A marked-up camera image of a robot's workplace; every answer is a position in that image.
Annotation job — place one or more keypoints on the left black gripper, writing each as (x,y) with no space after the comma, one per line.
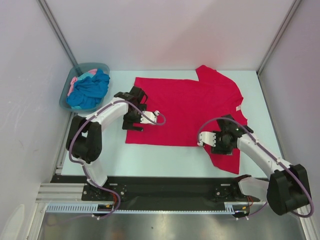
(128,124)

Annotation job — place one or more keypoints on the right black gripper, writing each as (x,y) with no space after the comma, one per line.
(221,150)

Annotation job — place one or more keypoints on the red t shirt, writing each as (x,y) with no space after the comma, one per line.
(186,104)

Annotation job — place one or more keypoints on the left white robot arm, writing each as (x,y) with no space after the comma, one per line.
(85,137)

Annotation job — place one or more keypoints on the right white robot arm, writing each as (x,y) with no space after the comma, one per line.
(275,170)

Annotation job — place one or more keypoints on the blue t shirt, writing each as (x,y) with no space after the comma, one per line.
(89,92)

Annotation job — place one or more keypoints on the translucent blue plastic basket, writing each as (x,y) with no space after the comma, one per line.
(77,71)

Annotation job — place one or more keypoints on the light teal t shirt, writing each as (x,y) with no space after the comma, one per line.
(80,78)

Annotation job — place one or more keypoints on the pink t shirt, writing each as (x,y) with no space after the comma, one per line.
(93,71)

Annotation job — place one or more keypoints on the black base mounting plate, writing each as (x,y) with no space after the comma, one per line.
(155,203)

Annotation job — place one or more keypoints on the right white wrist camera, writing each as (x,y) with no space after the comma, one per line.
(207,138)

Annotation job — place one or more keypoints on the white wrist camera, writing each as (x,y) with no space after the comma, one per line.
(149,117)
(207,138)

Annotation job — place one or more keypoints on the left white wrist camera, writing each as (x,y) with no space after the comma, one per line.
(149,117)

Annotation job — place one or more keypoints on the slotted cable duct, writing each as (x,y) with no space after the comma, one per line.
(103,209)

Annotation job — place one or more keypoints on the aluminium front rail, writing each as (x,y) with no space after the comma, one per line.
(215,191)

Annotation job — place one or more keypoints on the left aluminium corner post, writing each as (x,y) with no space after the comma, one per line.
(48,14)

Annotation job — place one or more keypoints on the aluminium corner post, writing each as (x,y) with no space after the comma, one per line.
(48,14)
(279,34)

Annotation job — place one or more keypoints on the right aluminium corner post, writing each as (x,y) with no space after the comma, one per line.
(279,34)

